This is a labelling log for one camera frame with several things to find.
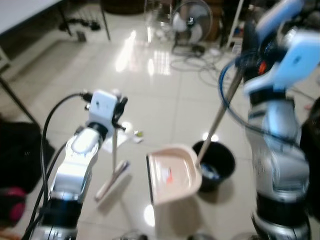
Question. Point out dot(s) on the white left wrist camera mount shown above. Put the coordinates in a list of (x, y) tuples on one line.
[(102, 110)]

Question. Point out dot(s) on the black round bucket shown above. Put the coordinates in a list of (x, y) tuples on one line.
[(220, 160)]

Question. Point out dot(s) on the black bag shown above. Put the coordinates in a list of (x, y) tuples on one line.
[(22, 155)]

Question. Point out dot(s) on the white table with black legs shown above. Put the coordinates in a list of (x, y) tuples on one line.
[(20, 12)]

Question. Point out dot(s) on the pink object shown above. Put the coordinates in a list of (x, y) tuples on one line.
[(12, 205)]

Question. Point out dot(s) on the grey floor fan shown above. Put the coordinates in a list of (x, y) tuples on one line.
[(182, 22)]

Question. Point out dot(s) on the power adapter with green light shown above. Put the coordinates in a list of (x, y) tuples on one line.
[(80, 36)]

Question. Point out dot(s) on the white paper sheet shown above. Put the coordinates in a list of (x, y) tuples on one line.
[(123, 141)]

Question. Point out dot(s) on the brown armchair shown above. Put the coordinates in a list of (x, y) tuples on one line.
[(122, 6)]

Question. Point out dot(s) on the white side table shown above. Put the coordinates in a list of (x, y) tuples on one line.
[(236, 22)]

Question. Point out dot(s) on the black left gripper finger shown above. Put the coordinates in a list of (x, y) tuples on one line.
[(124, 106), (117, 106)]

